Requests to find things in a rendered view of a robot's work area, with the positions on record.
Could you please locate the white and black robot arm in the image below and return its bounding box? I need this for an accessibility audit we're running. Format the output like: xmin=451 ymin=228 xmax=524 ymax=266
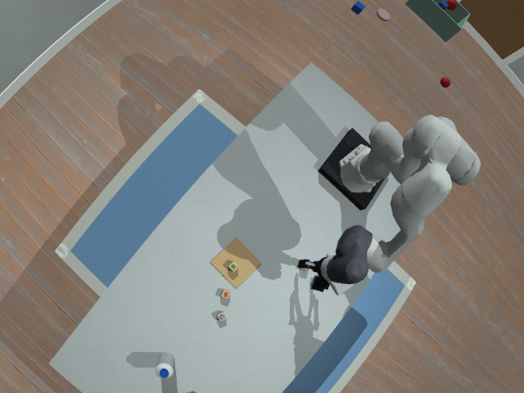
xmin=310 ymin=115 xmax=481 ymax=295

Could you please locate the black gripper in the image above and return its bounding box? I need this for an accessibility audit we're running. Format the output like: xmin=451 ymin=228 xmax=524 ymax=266
xmin=297 ymin=257 xmax=326 ymax=278

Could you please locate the tan flat mat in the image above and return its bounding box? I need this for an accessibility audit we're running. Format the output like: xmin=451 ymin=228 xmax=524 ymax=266
xmin=211 ymin=237 xmax=262 ymax=288

